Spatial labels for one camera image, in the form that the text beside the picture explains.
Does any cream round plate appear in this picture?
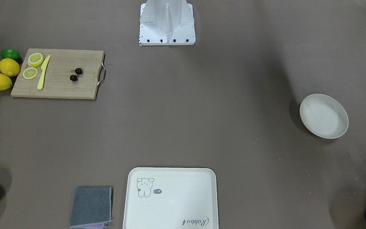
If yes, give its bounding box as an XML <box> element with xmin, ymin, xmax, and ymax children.
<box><xmin>299</xmin><ymin>93</ymin><xmax>349</xmax><ymax>139</ymax></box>

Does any dark cherry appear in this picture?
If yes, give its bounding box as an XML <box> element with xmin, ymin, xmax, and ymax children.
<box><xmin>69</xmin><ymin>74</ymin><xmax>78</xmax><ymax>82</ymax></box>
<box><xmin>74</xmin><ymin>68</ymin><xmax>83</xmax><ymax>74</ymax></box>

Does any cream rabbit tray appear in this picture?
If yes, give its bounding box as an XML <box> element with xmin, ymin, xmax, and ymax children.
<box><xmin>123</xmin><ymin>168</ymin><xmax>219</xmax><ymax>229</ymax></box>

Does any grey folded cloth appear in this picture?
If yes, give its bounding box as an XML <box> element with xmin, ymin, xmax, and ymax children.
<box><xmin>69</xmin><ymin>186</ymin><xmax>113</xmax><ymax>229</ymax></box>

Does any yellow plastic knife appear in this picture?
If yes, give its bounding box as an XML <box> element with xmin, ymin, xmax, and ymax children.
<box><xmin>37</xmin><ymin>55</ymin><xmax>51</xmax><ymax>90</ymax></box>

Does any bamboo cutting board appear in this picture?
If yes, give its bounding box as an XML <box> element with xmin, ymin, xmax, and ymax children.
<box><xmin>11</xmin><ymin>48</ymin><xmax>105</xmax><ymax>100</ymax></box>

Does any lemon slice upper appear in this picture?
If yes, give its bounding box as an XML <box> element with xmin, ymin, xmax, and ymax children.
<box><xmin>28</xmin><ymin>53</ymin><xmax>44</xmax><ymax>68</ymax></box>

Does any lemon slice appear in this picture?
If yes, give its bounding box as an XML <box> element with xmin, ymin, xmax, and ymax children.
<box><xmin>22</xmin><ymin>67</ymin><xmax>39</xmax><ymax>80</ymax></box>
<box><xmin>28</xmin><ymin>53</ymin><xmax>44</xmax><ymax>68</ymax></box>

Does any lemon slice lower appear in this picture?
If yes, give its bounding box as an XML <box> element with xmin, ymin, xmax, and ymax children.
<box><xmin>22</xmin><ymin>67</ymin><xmax>39</xmax><ymax>80</ymax></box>

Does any yellow lemon upper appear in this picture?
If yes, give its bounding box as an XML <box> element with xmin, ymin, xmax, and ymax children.
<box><xmin>0</xmin><ymin>58</ymin><xmax>20</xmax><ymax>77</ymax></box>

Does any green lime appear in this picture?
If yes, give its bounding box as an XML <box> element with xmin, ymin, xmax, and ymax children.
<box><xmin>0</xmin><ymin>48</ymin><xmax>21</xmax><ymax>61</ymax></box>

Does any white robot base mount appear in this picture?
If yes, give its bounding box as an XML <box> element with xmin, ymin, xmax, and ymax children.
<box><xmin>139</xmin><ymin>0</ymin><xmax>196</xmax><ymax>45</ymax></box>

